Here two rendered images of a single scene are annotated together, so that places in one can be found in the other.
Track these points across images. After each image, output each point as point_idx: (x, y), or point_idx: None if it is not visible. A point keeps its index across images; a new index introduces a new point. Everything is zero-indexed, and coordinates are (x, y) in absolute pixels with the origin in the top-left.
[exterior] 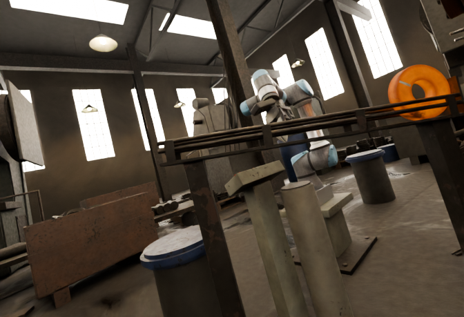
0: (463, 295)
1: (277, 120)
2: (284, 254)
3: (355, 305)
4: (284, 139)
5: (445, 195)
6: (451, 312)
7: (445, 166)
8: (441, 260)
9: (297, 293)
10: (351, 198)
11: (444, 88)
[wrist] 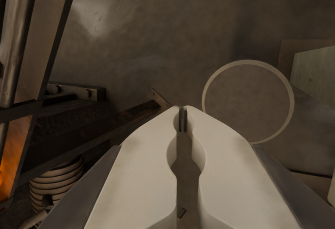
0: (177, 152)
1: (144, 219)
2: (309, 77)
3: None
4: (177, 106)
5: (93, 133)
6: (182, 131)
7: (60, 136)
8: (193, 200)
9: (296, 75)
10: None
11: None
